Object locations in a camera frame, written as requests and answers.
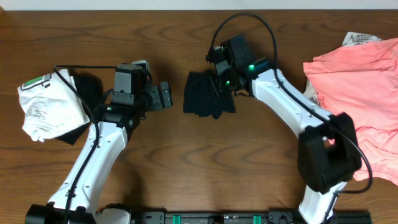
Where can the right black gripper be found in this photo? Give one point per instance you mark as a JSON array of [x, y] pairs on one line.
[[218, 79]]

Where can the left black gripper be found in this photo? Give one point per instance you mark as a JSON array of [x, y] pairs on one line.
[[157, 104]]

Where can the black t-shirt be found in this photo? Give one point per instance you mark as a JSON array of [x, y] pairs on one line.
[[201, 98]]

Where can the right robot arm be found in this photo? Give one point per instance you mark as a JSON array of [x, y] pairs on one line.
[[328, 152]]

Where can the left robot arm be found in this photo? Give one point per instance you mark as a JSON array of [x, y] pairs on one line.
[[76, 201]]

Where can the black folded garment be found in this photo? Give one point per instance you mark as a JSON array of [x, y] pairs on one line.
[[90, 88]]

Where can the white folded t-shirt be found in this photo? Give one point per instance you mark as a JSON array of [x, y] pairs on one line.
[[51, 108]]

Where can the white printed garment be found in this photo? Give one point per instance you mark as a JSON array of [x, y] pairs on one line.
[[351, 39]]

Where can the pink t-shirt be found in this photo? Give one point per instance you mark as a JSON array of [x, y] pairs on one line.
[[361, 80]]

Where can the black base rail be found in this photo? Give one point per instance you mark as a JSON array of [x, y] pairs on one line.
[[217, 218]]

